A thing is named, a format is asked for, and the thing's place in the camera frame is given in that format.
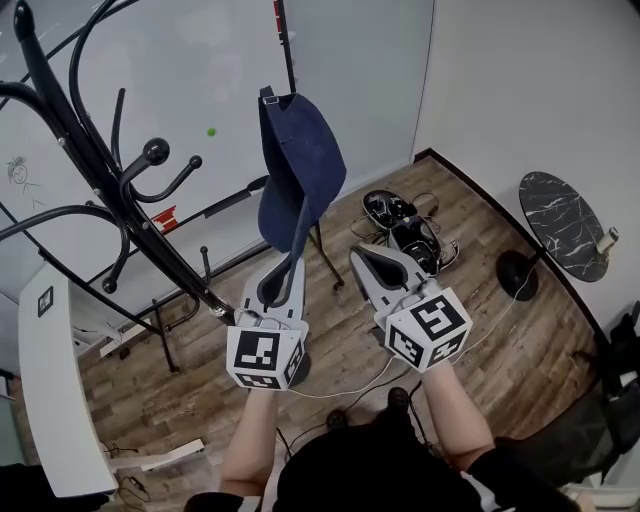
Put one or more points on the red striped block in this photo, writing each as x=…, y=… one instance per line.
x=165, y=219

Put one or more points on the person's left forearm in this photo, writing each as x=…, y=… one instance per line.
x=250, y=440

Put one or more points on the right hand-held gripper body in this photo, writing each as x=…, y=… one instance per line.
x=430, y=330

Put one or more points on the navy blue cap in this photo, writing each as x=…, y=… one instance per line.
x=300, y=160

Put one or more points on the small white cup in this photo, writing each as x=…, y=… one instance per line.
x=607, y=241

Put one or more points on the person's black clothing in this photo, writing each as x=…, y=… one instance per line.
x=380, y=475

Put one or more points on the black square tag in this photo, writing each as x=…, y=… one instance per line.
x=45, y=301

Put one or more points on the person's right shoe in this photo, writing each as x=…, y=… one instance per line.
x=398, y=399

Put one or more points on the black framed whiteboard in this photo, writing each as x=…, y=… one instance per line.
x=175, y=75

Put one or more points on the person's left shoe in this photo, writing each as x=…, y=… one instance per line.
x=337, y=420

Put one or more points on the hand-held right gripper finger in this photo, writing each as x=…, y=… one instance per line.
x=405, y=265
x=365, y=285

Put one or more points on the white desk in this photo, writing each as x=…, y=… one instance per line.
x=50, y=380

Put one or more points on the black slipper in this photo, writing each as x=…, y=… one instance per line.
x=385, y=207

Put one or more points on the red magnetic strip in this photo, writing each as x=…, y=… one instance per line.
x=277, y=15

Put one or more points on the round black marble table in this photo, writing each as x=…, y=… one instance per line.
x=560, y=220

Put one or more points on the black metal coat rack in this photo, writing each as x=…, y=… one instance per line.
x=97, y=187

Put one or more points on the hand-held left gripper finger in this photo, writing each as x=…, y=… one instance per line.
x=299, y=295
x=251, y=295

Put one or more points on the person's right forearm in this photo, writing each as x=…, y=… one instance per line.
x=455, y=415

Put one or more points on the person's shoe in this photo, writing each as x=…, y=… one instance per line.
x=398, y=399
x=337, y=420

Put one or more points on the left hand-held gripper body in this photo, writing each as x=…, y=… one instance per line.
x=260, y=352

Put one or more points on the white sneaker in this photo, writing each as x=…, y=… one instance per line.
x=450, y=252

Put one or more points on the black whiteboard eraser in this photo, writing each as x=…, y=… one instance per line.
x=258, y=184

